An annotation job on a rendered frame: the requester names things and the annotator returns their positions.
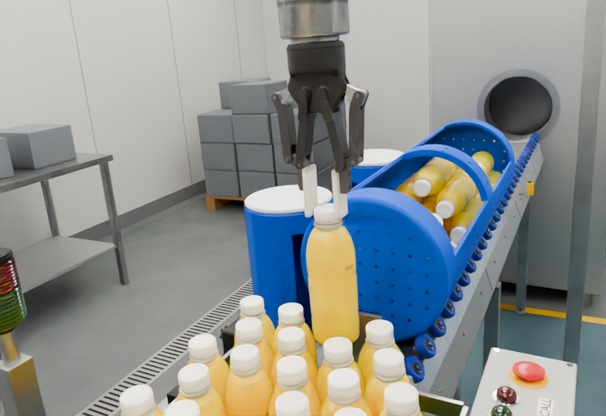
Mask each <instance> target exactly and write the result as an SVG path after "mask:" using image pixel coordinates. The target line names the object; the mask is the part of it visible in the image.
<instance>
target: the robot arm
mask: <svg viewBox="0 0 606 416"><path fill-rule="evenodd" d="M276 4H277V6H278V16H279V27H280V37H281V39H282V40H290V43H291V44H288V47H286V48H287V59H288V70H289V75H290V78H289V84H288V87H287V88H285V89H284V90H282V91H281V92H277V93H273V94H272V95H271V100H272V102H273V104H274V105H275V108H276V110H277V115H278V121H279V129H280V140H281V148H282V154H283V161H284V162H285V163H286V164H291V165H294V166H295V167H296V168H297V171H298V188H299V190H303V191H304V206H305V217H311V216H313V215H314V207H316V206H318V200H317V166H316V165H315V164H311V163H312V162H313V161H311V153H312V144H313V135H314V126H315V119H316V117H317V113H319V114H322V115H323V118H324V121H325V122H326V126H327V130H328V134H329V138H330V142H331V146H332V150H333V154H334V158H335V165H336V168H335V169H333V170H332V171H331V173H332V185H333V197H334V209H335V220H340V219H342V218H343V217H344V216H346V215H347V214H348V209H347V196H346V194H347V193H349V192H350V191H351V189H352V177H351V169H352V168H353V167H355V166H357V165H358V164H360V163H361V162H363V159H364V107H365V104H366V102H367V99H368V96H369V91H368V90H367V89H359V88H356V87H353V86H351V85H350V82H349V80H348V78H347V77H346V74H345V68H346V64H345V46H344V42H343V41H339V40H340V35H346V34H348V33H349V32H350V26H349V6H348V0H276ZM345 95H347V96H348V98H347V101H348V103H349V104H350V106H349V149H348V144H347V141H346V136H345V132H344V125H343V121H342V115H343V114H342V109H341V106H340V104H341V102H342V100H343V99H344V96H345ZM292 98H294V100H295V101H296V102H297V104H298V140H297V134H296V126H295V119H294V113H293V107H292V104H291V103H292V101H293V99H292ZM309 164H311V165H309Z"/></svg>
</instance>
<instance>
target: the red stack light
mask: <svg viewBox="0 0 606 416"><path fill-rule="evenodd" d="M19 284H20V279H19V274H18V271H17V267H16V263H15V259H14V256H12V257H11V259H10V260H9V261H8V262H6V263H3V264H1V265H0V296H1V295H4V294H7V293H8V292H10V291H12V290H14V289H15V288H17V287H18V285H19Z"/></svg>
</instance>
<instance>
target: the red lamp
mask: <svg viewBox="0 0 606 416"><path fill-rule="evenodd" d="M496 397H497V398H498V399H499V400H500V401H502V402H515V401H516V400H517V393H516V391H515V390H514V389H513V388H511V387H509V386H506V385H503V386H501V387H499V388H498V389H497V391H496Z"/></svg>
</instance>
